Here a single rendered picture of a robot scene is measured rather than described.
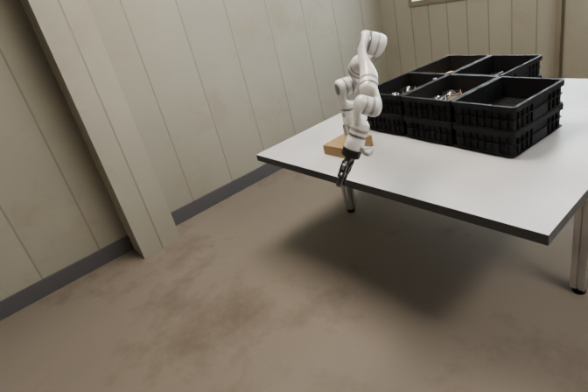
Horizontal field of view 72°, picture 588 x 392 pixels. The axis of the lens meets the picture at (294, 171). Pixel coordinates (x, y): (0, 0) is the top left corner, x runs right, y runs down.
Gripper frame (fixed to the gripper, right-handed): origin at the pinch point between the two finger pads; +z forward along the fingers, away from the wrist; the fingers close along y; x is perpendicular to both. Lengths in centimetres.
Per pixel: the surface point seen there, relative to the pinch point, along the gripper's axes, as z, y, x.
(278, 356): 94, -1, -1
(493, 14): -106, -267, 36
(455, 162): -15, -38, 39
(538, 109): -46, -47, 62
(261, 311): 97, -27, -22
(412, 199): -0.7, -9.4, 27.8
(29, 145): 67, -29, -204
